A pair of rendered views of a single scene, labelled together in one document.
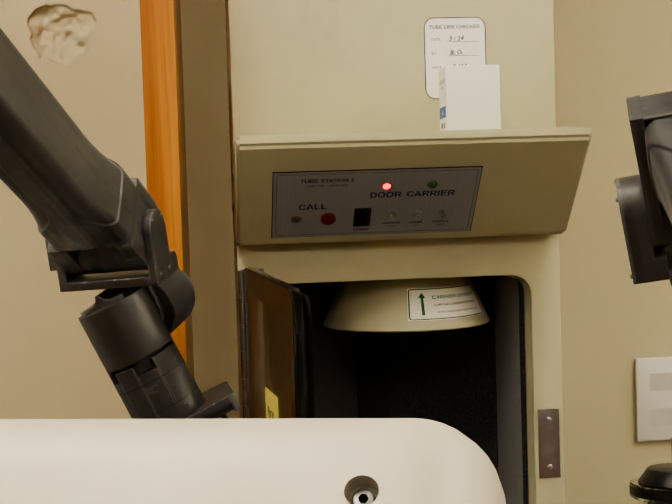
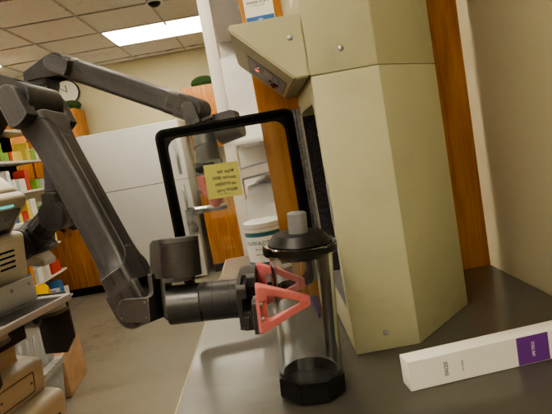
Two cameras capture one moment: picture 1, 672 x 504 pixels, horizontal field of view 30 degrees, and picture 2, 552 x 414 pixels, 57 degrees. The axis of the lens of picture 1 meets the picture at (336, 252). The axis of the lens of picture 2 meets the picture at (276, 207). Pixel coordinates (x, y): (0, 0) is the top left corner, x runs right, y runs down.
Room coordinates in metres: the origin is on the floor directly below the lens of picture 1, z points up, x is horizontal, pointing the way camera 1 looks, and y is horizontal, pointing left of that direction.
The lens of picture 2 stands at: (1.24, -1.06, 1.31)
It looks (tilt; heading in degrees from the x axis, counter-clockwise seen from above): 7 degrees down; 96
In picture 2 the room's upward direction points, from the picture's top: 10 degrees counter-clockwise
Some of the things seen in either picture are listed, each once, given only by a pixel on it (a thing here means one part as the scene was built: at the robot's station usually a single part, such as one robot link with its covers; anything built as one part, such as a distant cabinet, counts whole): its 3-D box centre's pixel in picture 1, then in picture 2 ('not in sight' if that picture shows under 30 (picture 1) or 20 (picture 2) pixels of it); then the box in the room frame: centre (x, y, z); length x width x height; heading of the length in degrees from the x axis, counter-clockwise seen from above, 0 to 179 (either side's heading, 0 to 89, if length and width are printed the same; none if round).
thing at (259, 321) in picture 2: not in sight; (276, 301); (1.15, -0.37, 1.10); 0.09 x 0.07 x 0.07; 5
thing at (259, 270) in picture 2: not in sight; (275, 287); (1.14, -0.30, 1.10); 0.09 x 0.07 x 0.07; 6
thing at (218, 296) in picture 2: not in sight; (227, 298); (1.07, -0.34, 1.10); 0.10 x 0.07 x 0.07; 95
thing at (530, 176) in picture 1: (407, 187); (268, 66); (1.17, -0.07, 1.46); 0.32 x 0.12 x 0.10; 96
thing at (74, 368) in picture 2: not in sight; (52, 368); (-0.71, 2.02, 0.14); 0.41 x 0.32 x 0.28; 102
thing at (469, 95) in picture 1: (469, 100); (260, 16); (1.18, -0.13, 1.54); 0.05 x 0.05 x 0.06; 2
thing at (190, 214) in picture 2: not in sight; (192, 222); (0.94, 0.02, 1.18); 0.02 x 0.02 x 0.06; 11
